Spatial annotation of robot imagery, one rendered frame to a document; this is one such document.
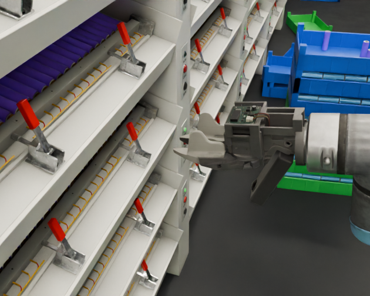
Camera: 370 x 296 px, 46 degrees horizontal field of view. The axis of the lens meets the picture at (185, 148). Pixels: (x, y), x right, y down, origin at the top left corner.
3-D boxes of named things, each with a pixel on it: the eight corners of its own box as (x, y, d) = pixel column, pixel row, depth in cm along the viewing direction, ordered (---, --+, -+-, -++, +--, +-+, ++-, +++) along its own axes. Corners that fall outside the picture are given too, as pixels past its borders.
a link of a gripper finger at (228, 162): (201, 145, 72) (254, 143, 70) (203, 154, 73) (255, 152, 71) (197, 162, 68) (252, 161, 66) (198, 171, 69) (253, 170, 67)
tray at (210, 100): (234, 81, 167) (247, 50, 158) (184, 178, 120) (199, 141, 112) (185, 60, 169) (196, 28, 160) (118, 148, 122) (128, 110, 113)
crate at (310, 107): (373, 93, 156) (379, 72, 151) (384, 123, 140) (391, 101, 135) (288, 86, 160) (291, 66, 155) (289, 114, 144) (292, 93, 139)
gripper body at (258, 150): (231, 100, 71) (308, 100, 66) (236, 144, 75) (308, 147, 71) (218, 125, 65) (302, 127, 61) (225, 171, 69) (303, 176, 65)
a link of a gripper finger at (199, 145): (168, 125, 71) (225, 123, 68) (175, 155, 74) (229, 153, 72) (164, 135, 68) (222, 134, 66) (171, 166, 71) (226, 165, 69)
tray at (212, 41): (238, 33, 156) (252, -4, 147) (184, 118, 109) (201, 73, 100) (186, 10, 157) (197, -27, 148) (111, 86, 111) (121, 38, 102)
